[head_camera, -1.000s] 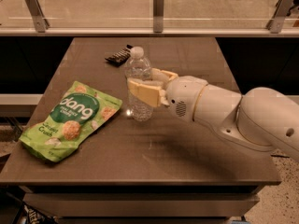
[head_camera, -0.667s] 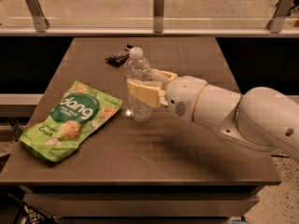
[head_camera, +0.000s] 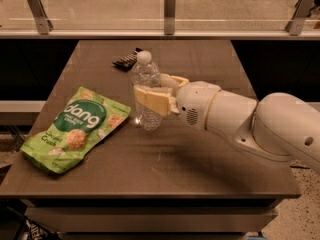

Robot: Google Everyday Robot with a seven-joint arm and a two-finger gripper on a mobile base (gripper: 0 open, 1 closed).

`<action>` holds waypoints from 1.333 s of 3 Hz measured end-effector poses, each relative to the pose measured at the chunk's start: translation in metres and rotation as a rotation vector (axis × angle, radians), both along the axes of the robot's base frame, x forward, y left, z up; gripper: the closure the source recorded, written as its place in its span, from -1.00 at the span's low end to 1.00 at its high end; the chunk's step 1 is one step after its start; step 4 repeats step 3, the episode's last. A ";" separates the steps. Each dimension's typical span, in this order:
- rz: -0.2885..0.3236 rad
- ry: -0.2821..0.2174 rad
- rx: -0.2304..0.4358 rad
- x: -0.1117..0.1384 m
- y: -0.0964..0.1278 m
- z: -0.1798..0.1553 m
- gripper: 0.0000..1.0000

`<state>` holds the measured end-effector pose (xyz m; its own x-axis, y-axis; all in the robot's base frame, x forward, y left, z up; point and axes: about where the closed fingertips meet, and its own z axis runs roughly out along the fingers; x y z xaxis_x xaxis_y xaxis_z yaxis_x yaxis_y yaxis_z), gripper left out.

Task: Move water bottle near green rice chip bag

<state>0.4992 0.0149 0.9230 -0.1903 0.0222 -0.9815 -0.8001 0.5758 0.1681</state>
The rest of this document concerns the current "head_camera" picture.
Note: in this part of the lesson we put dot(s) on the black snack bar wrapper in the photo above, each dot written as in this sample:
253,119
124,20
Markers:
127,62

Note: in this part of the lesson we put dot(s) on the green rice chip bag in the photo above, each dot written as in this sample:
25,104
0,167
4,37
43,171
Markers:
85,121

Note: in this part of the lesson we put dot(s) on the left metal railing bracket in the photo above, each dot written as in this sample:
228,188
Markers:
42,21

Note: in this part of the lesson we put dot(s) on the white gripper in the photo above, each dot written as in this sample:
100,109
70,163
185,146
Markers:
194,102

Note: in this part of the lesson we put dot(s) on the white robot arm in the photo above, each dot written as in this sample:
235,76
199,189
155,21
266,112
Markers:
274,131

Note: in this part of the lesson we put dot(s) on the middle metal railing bracket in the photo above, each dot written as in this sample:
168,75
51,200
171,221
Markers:
169,16

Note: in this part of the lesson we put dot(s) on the right metal railing bracket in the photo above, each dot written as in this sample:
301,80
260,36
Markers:
302,11

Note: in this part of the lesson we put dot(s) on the glass railing panel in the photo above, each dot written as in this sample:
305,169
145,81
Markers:
192,15

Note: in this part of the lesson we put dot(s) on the clear plastic water bottle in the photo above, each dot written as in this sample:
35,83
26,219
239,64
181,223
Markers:
146,73

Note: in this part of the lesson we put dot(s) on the metal railing bracket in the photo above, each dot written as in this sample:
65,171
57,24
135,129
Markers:
42,21
169,16
302,11

